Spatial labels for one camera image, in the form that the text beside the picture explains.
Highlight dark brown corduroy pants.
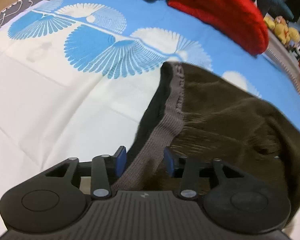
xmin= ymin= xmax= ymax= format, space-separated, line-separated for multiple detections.
xmin=111 ymin=62 xmax=300 ymax=216

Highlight blue white patterned bedsheet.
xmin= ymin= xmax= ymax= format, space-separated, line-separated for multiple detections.
xmin=0 ymin=0 xmax=300 ymax=236

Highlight red knitted garment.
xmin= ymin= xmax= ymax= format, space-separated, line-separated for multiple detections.
xmin=168 ymin=0 xmax=269 ymax=56

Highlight yellow plush toys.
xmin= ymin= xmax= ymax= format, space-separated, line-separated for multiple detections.
xmin=263 ymin=16 xmax=300 ymax=46

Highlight dark teal plush toy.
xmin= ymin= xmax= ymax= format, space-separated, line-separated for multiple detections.
xmin=257 ymin=0 xmax=294 ymax=21

